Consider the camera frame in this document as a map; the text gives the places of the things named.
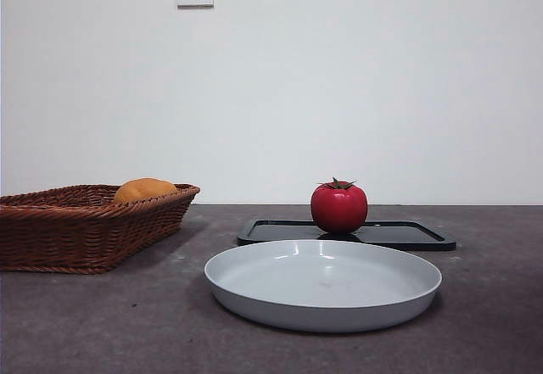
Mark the red tomato with green stem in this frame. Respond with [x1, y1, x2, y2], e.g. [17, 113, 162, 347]
[310, 176, 369, 235]

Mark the round pale plate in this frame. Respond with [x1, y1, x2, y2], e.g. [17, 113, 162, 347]
[203, 238, 444, 333]

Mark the yellow-orange round fruit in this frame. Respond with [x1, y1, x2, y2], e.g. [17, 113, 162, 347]
[113, 177, 179, 205]

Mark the dark rectangular tray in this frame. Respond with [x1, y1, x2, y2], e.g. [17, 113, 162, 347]
[237, 218, 457, 252]

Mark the brown wicker basket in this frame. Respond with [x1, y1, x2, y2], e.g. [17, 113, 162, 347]
[0, 183, 201, 274]

